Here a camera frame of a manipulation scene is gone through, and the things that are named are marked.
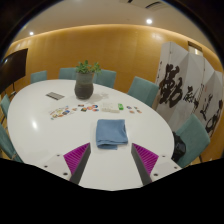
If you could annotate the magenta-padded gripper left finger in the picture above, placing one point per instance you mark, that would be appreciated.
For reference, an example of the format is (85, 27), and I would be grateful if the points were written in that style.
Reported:
(75, 158)

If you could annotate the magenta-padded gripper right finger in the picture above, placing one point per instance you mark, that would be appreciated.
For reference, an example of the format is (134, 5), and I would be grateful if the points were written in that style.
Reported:
(146, 158)

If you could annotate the blue towel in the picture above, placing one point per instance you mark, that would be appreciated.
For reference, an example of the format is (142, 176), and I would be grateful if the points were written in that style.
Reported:
(111, 133)

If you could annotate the black bag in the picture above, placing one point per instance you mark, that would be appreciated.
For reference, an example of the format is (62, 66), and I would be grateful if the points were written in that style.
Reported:
(178, 148)

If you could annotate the colourful sticker sheet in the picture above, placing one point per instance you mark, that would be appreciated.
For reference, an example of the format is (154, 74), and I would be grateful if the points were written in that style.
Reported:
(60, 112)

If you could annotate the round orange sticker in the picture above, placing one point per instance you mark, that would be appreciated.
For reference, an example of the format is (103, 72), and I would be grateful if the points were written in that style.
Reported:
(90, 107)

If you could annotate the round red and blue sticker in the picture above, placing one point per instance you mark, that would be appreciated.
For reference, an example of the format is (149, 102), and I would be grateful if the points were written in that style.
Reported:
(95, 109)

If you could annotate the small dark rectangular sticker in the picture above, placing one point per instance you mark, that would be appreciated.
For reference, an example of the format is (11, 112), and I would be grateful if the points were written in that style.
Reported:
(80, 105)

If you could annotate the small green packet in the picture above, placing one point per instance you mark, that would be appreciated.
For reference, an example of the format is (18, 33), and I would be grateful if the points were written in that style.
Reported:
(120, 106)

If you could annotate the grey striped card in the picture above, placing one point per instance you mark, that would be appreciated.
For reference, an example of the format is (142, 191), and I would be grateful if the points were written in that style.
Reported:
(55, 96)

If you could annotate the teal chairs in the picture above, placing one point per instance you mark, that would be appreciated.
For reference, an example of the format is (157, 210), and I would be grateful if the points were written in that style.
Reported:
(143, 90)

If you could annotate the potted plant in grey pot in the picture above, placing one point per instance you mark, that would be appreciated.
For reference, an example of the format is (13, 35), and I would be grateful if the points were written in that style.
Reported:
(83, 86)

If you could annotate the white calligraphy folding screen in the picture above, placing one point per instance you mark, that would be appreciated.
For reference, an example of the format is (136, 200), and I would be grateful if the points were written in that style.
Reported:
(180, 86)

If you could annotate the black wall screen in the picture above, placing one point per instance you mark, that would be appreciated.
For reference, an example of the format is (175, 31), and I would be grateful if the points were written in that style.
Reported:
(13, 68)

